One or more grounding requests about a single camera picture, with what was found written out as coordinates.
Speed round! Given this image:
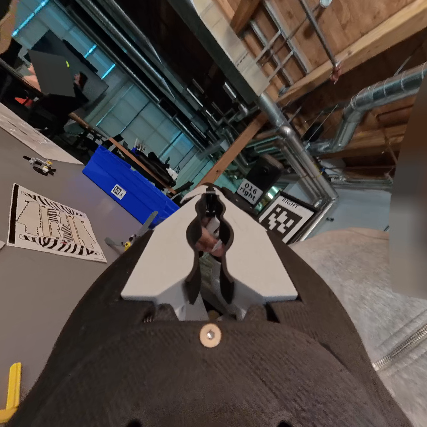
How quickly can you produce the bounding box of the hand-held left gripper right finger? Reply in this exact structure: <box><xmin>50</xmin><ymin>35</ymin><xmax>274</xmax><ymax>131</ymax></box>
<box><xmin>216</xmin><ymin>196</ymin><xmax>299</xmax><ymax>320</ymax></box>

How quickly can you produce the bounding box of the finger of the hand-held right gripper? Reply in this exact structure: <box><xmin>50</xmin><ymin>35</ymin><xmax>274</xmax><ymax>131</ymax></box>
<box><xmin>180</xmin><ymin>184</ymin><xmax>210</xmax><ymax>205</ymax></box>

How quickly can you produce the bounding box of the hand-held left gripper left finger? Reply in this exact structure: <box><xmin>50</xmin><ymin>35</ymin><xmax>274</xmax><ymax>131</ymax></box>
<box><xmin>120</xmin><ymin>196</ymin><xmax>207</xmax><ymax>321</ymax></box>

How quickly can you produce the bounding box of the black lego connector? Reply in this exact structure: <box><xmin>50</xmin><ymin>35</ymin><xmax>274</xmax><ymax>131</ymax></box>
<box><xmin>204</xmin><ymin>187</ymin><xmax>219</xmax><ymax>216</ymax></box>

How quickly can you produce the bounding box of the partly built lego model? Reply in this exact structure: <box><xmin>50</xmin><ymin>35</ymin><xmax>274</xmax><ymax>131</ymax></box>
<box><xmin>23</xmin><ymin>155</ymin><xmax>57</xmax><ymax>176</ymax></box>

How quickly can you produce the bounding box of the yellow lego angle beam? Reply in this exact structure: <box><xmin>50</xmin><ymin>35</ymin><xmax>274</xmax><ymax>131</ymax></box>
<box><xmin>0</xmin><ymin>362</ymin><xmax>22</xmax><ymax>418</ymax></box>

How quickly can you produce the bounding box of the person's right hand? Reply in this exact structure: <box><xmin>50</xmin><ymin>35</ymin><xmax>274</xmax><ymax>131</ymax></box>
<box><xmin>196</xmin><ymin>230</ymin><xmax>223</xmax><ymax>258</ymax></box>

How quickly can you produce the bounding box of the silver ceiling pipe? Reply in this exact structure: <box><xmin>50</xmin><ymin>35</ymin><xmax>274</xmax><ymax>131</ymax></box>
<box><xmin>257</xmin><ymin>93</ymin><xmax>337</xmax><ymax>207</ymax></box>

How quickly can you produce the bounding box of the blue plastic bin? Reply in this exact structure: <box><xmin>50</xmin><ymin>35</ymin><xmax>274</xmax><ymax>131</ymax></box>
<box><xmin>82</xmin><ymin>145</ymin><xmax>181</xmax><ymax>231</ymax></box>

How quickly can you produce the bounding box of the zebra striped sticker sheet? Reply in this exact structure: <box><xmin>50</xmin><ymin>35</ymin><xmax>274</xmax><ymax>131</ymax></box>
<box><xmin>7</xmin><ymin>183</ymin><xmax>108</xmax><ymax>264</ymax></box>

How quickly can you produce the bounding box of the white paper sheet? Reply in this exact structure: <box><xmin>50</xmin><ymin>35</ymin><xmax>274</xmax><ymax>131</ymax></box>
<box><xmin>0</xmin><ymin>103</ymin><xmax>84</xmax><ymax>165</ymax></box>

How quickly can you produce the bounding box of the silver air duct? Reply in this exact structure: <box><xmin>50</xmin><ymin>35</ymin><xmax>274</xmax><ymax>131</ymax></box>
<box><xmin>314</xmin><ymin>62</ymin><xmax>427</xmax><ymax>154</ymax></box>

